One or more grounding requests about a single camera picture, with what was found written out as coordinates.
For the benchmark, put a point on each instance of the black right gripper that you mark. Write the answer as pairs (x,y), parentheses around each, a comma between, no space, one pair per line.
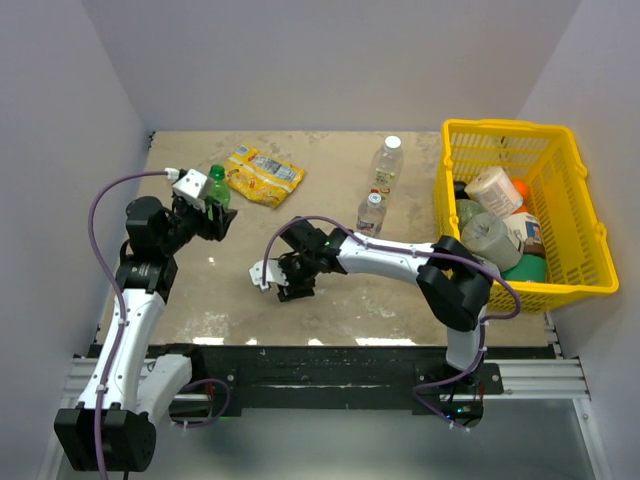
(294,290)

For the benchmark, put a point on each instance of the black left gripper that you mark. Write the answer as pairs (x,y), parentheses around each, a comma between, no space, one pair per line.
(215,229)

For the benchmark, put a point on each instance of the green plastic bottle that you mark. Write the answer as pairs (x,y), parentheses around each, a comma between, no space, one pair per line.
(218,190)

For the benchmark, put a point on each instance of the small labelled clear bottle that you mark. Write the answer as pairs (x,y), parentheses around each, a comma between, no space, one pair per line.
(370,218)

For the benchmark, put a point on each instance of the small white bottle cap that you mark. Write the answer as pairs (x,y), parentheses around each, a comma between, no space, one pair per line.
(374,198)

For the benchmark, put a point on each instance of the large clear plastic bottle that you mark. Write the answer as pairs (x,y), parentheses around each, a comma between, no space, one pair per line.
(385,170)

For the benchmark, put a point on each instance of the large white bottle cap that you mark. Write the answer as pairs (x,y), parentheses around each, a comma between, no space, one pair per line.
(392,143)

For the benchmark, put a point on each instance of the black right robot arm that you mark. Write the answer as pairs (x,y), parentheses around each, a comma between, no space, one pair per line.
(454,284)

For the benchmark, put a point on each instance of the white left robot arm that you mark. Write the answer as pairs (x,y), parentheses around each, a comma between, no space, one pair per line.
(113,426)

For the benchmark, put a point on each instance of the crumpled clear plastic bottle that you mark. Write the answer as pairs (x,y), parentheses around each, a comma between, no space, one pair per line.
(466,209)

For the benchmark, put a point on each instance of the yellow snack bag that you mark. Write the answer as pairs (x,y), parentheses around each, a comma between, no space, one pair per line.
(260,177)

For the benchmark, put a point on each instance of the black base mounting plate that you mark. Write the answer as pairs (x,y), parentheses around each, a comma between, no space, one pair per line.
(338,378)

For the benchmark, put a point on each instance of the grey tape roll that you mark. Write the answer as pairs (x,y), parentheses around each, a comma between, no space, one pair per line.
(488,236)

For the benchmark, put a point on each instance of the orange white carton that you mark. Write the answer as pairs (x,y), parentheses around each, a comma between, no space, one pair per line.
(527,229)

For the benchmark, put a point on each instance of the green can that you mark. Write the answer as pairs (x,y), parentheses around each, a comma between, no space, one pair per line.
(531,268)

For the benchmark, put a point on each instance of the orange ball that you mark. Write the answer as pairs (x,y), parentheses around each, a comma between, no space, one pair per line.
(521,188)

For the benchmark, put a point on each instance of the yellow plastic basket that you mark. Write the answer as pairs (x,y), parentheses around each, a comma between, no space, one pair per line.
(547,159)

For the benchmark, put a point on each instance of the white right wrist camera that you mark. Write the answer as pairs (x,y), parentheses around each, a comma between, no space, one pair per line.
(265,274)

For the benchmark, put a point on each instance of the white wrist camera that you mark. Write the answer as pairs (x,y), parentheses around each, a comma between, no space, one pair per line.
(265,274)
(190,185)

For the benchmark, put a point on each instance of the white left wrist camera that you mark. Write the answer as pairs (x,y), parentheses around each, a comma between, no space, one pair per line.
(190,185)

